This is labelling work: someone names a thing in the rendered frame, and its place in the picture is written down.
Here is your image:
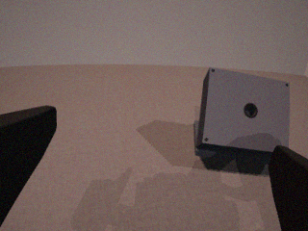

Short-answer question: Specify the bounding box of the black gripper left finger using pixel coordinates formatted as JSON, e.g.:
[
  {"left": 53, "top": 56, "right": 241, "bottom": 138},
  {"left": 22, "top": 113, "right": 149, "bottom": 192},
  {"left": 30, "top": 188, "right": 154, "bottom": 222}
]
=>
[{"left": 0, "top": 105, "right": 57, "bottom": 227}]

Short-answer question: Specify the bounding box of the grey sloped panel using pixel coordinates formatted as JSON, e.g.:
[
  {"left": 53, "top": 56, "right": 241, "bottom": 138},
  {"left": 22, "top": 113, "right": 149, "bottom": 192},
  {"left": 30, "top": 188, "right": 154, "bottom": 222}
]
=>
[{"left": 193, "top": 66, "right": 290, "bottom": 165}]

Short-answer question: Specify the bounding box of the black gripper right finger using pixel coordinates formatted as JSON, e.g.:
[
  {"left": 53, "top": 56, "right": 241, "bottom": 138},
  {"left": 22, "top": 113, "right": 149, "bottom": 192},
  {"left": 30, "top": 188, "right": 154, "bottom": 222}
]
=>
[{"left": 269, "top": 145, "right": 308, "bottom": 231}]

